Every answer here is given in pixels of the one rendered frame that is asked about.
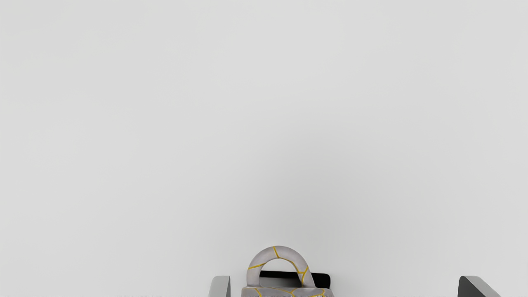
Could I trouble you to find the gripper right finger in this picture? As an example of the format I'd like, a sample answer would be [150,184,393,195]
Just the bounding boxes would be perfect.
[458,276,502,297]

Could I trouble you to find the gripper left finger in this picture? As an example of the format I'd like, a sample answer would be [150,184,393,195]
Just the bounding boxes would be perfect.
[208,276,231,297]

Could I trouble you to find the grey mug with gold cracks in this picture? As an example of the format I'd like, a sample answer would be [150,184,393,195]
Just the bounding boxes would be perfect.
[241,245,331,297]

